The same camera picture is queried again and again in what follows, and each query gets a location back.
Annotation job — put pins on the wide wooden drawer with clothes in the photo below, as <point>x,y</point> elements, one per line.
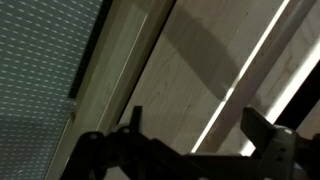
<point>200,73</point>

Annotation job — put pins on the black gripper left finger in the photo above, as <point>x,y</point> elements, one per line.
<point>136,143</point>

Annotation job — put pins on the wooden drawer, barely open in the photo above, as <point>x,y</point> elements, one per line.
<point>116,70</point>

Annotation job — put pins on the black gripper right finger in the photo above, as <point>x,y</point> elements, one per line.
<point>283,146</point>

